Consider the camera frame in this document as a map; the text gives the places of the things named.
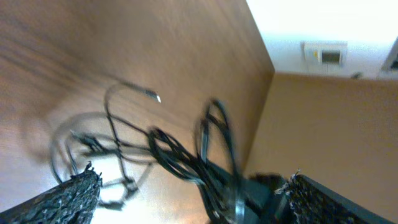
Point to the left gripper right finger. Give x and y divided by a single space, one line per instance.
311 202

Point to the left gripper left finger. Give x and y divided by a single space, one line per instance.
72 201

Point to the white wall thermostat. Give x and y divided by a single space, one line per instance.
325 53

